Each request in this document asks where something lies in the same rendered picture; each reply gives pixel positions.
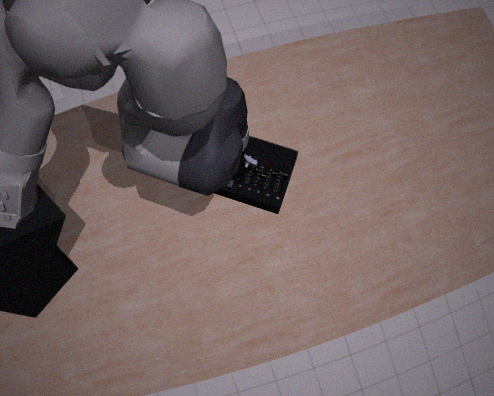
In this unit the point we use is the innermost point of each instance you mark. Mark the black lighting desk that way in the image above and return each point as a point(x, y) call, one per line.
point(261, 190)

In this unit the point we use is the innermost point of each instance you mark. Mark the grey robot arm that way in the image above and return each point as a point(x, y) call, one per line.
point(174, 61)

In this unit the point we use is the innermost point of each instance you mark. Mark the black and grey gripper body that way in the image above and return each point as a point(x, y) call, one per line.
point(243, 159)

